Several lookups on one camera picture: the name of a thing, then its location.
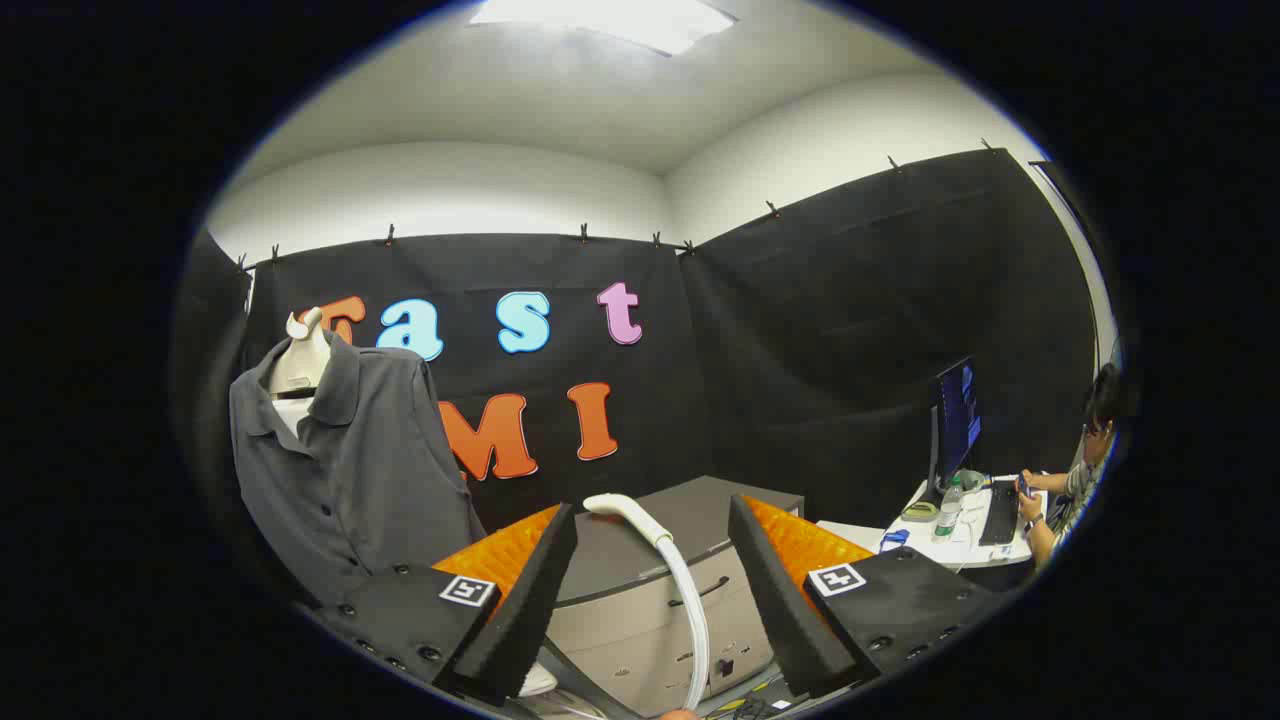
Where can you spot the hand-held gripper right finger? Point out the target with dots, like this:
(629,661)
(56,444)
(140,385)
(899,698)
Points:
(790,600)

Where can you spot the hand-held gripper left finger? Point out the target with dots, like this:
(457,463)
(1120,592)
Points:
(530,600)

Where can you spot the grey button-up shirt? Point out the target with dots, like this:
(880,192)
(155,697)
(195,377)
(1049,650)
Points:
(370,470)

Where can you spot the grey drawer cabinet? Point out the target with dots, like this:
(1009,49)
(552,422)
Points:
(640,620)

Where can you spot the green tape roll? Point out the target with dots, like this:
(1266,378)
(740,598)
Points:
(918,510)

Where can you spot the white office desk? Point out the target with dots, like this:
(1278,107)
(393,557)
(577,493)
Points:
(962,552)

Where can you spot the clear water bottle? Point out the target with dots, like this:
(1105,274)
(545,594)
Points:
(947,512)

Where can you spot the black keyboard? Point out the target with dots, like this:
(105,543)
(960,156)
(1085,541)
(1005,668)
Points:
(1000,512)

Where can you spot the black computer monitor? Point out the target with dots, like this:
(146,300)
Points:
(955,415)

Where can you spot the cream mannequin torso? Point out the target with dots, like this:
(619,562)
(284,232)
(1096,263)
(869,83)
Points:
(300,365)

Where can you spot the ceiling light panel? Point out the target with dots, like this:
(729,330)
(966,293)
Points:
(610,18)

